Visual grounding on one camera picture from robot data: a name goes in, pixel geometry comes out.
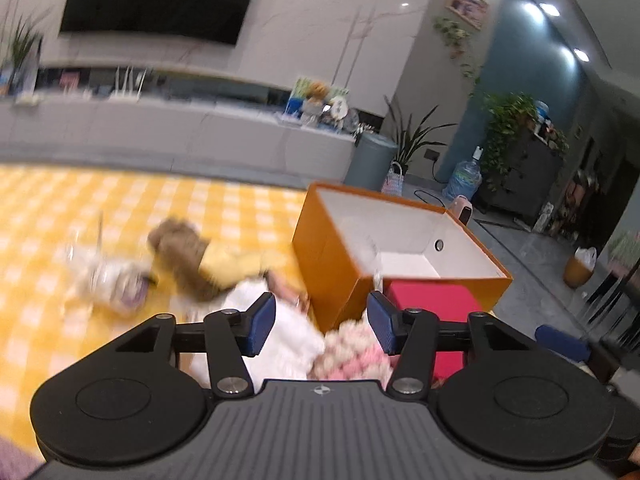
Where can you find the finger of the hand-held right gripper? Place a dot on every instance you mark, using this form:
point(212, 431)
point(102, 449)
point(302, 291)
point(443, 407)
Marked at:
point(562, 342)

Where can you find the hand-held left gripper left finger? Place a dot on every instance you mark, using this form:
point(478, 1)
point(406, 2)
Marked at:
point(261, 324)

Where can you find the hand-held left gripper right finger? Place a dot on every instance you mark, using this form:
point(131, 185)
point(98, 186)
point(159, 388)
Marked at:
point(382, 323)

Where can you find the white soft cloth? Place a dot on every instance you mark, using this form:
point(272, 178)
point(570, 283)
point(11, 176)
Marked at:
point(285, 340)

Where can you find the pink and white plush toy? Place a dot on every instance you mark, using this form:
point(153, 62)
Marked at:
point(350, 355)

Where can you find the orange cardboard box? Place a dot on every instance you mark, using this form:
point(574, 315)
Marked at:
point(325, 255)

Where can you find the brown knotted plush toy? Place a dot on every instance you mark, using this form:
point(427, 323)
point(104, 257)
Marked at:
point(182, 250)

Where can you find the red box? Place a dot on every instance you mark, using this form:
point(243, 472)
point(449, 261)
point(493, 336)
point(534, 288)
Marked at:
point(440, 305)

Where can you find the yellow garment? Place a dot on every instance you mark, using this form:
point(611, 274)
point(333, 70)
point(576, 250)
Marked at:
point(227, 262)

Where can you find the dark dining chair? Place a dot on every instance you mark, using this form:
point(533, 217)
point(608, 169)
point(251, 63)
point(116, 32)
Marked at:
point(612, 290)

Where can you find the orange bucket with white bag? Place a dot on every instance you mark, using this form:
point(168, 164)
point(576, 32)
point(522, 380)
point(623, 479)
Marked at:
point(579, 267)

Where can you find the pink small heater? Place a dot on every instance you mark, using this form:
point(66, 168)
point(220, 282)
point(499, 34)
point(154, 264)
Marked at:
point(462, 209)

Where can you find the woven basket bag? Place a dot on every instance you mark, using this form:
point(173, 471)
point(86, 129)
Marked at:
point(393, 182)

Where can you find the grey trash bin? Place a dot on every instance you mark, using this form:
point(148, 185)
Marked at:
point(370, 162)

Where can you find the clear plastic packet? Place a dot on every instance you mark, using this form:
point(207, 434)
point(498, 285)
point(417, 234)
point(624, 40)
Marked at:
point(107, 275)

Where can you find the blue water bottle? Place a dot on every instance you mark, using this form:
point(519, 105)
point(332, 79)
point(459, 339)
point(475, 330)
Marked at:
point(464, 177)

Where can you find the dark storage cabinet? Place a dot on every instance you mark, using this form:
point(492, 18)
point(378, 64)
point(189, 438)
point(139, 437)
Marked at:
point(525, 175)

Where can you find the long-leaf potted plant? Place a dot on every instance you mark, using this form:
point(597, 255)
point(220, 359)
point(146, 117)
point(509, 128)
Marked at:
point(412, 132)

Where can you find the grey television cabinet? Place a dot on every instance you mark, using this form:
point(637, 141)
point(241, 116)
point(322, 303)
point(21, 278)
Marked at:
point(190, 125)

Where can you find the yellow checked mat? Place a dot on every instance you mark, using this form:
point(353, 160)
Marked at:
point(60, 240)

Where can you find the climbing green plant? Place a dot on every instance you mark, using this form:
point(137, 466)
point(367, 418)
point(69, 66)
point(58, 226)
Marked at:
point(502, 130)

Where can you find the pile of colourful toys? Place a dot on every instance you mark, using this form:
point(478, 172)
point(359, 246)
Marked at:
point(320, 102)

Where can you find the white router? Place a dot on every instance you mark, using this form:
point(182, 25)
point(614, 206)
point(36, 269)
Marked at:
point(127, 87)

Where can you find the green plant in vase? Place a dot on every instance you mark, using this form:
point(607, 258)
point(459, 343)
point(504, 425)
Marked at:
point(22, 55)

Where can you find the framed wall picture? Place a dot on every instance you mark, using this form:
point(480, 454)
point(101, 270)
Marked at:
point(467, 4)

